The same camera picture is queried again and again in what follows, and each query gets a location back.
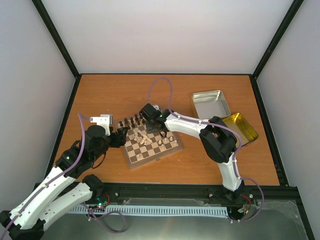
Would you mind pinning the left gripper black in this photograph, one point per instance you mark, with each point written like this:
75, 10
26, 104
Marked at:
120, 138

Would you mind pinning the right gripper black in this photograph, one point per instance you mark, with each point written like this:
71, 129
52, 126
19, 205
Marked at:
149, 128

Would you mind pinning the white chess pawn placed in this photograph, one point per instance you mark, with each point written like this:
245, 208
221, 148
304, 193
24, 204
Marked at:
162, 147

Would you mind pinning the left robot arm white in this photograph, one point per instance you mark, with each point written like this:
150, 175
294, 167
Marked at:
46, 204

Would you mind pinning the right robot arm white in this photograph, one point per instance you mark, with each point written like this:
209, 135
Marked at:
218, 140

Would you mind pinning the dark chess pieces rows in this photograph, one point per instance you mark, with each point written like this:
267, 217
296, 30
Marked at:
132, 121

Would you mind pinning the white chess pieces pile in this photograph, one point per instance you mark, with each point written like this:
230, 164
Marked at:
141, 137

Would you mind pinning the wooden chess board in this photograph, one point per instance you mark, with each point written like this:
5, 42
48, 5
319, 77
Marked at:
137, 154

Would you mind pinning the open silver tin box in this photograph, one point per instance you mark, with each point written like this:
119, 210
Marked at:
208, 104

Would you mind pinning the gold tin lid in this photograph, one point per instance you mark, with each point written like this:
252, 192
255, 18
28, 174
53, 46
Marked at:
242, 127

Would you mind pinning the blue cable duct strip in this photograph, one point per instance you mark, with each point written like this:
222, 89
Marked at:
164, 211

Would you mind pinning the black frame post left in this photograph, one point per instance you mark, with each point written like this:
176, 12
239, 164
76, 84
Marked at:
44, 15

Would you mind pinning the black frame post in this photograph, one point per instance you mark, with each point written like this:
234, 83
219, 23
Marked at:
44, 15
285, 23

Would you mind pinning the black frame post right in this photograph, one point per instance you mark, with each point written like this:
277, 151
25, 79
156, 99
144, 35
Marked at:
285, 23

